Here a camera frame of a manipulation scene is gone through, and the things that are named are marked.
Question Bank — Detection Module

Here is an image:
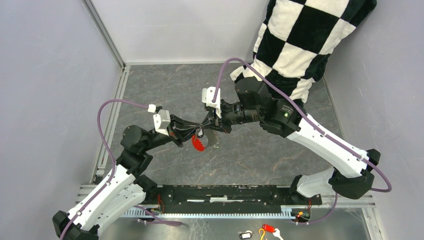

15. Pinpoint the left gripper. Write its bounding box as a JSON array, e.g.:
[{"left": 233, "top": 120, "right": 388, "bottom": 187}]
[{"left": 141, "top": 113, "right": 203, "bottom": 152}]

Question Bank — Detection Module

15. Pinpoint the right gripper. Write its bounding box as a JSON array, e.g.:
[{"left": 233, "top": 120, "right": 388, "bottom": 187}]
[{"left": 200, "top": 98, "right": 262, "bottom": 134}]

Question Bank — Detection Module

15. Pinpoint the red key tag with keyring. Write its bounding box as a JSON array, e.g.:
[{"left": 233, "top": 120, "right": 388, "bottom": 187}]
[{"left": 191, "top": 129, "right": 219, "bottom": 152}]

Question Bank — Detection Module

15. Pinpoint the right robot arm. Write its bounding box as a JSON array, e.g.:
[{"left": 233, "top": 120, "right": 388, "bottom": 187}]
[{"left": 201, "top": 77, "right": 381, "bottom": 204}]

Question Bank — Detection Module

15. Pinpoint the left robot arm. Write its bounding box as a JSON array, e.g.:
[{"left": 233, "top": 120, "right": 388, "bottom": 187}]
[{"left": 52, "top": 113, "right": 202, "bottom": 240}]

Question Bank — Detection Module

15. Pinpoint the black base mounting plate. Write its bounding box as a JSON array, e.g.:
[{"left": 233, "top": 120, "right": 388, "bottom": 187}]
[{"left": 141, "top": 185, "right": 323, "bottom": 214}]

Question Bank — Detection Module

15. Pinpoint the red key tag bottom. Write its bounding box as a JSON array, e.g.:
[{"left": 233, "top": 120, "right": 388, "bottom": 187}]
[{"left": 261, "top": 224, "right": 276, "bottom": 233}]

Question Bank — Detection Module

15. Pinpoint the black white checkered blanket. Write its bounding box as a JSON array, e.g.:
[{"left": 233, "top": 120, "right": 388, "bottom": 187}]
[{"left": 230, "top": 0, "right": 377, "bottom": 106}]

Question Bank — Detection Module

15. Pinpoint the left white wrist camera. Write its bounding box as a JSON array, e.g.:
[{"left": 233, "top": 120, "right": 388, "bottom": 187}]
[{"left": 147, "top": 104, "right": 171, "bottom": 136}]

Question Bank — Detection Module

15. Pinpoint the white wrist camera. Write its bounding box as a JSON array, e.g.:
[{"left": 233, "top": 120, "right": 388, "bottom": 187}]
[
  {"left": 201, "top": 86, "right": 222, "bottom": 119},
  {"left": 147, "top": 104, "right": 171, "bottom": 136}
]

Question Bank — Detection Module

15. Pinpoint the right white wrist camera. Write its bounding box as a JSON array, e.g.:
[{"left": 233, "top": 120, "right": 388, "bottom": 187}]
[{"left": 201, "top": 86, "right": 222, "bottom": 119}]

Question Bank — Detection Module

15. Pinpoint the white slotted cable duct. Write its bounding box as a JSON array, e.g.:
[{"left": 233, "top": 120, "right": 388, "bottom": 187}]
[{"left": 121, "top": 207, "right": 295, "bottom": 220}]

